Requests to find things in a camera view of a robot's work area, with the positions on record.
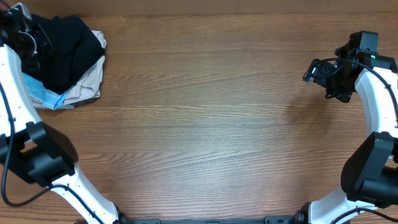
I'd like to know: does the folded black garment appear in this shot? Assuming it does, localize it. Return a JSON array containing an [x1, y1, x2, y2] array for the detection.
[[50, 16, 104, 94]]

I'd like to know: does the folded beige garment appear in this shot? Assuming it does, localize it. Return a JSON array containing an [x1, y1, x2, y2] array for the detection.
[[30, 29, 107, 108]]

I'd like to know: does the folded light blue garment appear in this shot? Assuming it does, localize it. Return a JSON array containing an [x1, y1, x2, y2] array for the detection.
[[22, 73, 67, 110]]

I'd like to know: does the folded grey garment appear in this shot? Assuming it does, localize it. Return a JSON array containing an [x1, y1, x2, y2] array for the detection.
[[32, 97, 100, 110]]

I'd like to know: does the black polo shirt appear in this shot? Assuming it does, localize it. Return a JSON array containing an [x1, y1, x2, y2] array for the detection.
[[20, 14, 86, 91]]

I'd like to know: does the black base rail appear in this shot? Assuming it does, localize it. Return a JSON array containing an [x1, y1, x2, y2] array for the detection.
[[116, 215, 295, 224]]

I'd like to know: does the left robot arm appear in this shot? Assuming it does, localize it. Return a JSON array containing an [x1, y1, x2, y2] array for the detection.
[[1, 1, 131, 223]]

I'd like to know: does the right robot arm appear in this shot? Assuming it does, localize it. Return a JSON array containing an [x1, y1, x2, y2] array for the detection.
[[275, 30, 397, 224]]

